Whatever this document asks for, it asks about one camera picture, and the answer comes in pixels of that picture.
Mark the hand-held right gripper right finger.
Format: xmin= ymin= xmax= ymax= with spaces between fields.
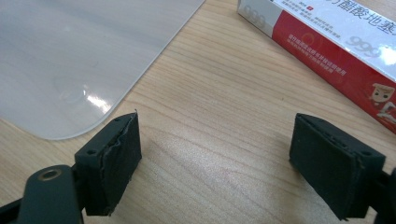
xmin=289 ymin=112 xmax=387 ymax=222

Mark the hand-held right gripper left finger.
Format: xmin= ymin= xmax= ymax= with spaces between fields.
xmin=74 ymin=110 xmax=143 ymax=217

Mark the clear plastic storage box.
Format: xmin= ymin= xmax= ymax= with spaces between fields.
xmin=0 ymin=0 xmax=206 ymax=141

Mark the red and white medicine box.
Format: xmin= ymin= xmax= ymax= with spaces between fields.
xmin=236 ymin=0 xmax=396 ymax=134

